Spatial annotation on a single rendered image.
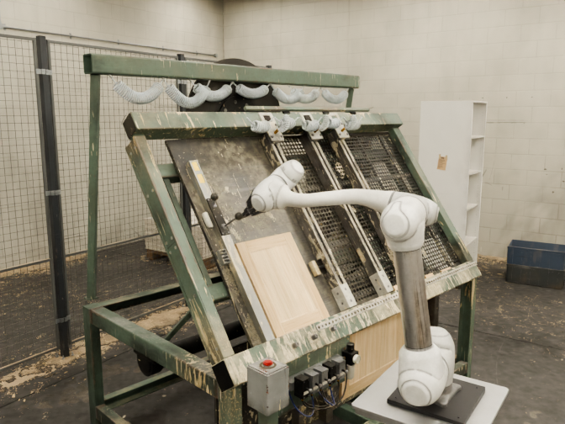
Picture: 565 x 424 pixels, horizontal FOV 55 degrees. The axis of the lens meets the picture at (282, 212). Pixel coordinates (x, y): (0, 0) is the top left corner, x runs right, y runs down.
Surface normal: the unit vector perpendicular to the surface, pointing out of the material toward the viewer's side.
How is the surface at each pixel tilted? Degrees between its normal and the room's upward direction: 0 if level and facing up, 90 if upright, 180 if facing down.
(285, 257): 54
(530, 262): 90
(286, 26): 90
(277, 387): 90
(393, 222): 87
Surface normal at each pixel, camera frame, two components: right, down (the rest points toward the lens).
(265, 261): 0.57, -0.47
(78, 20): 0.83, 0.10
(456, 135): -0.57, 0.14
